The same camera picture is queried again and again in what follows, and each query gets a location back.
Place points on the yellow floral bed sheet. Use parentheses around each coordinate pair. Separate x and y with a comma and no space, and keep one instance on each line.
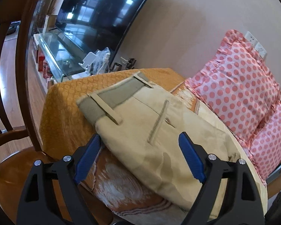
(121,191)

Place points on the left pink polka-dot pillow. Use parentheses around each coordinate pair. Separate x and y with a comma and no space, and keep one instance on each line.
(237,86)

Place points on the right pink polka-dot pillow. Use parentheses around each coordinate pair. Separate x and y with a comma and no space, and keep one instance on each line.
(265,148)

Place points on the white wall sockets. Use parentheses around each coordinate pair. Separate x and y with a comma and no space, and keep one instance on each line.
(256,44)

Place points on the clear plastic bag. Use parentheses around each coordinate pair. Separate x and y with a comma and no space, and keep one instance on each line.
(100,64)

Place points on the orange patterned blanket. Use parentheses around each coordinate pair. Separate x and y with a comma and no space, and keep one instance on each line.
(63,127)

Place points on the glass tv stand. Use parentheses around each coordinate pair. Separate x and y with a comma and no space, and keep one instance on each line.
(64,50)

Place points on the red box under stand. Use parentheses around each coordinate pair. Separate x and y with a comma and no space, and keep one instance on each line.
(43,66)

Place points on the pink polka-dot pillow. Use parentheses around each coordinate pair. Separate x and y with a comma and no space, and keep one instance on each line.
(265,148)
(237,86)

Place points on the black flat television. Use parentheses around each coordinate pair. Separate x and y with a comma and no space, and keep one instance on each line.
(98,24)

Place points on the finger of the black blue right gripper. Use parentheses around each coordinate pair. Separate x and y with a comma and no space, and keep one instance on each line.
(241,204)

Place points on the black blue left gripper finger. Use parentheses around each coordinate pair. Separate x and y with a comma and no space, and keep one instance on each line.
(38,203)

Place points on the beige khaki pants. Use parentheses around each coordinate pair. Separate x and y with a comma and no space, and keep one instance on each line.
(140,122)

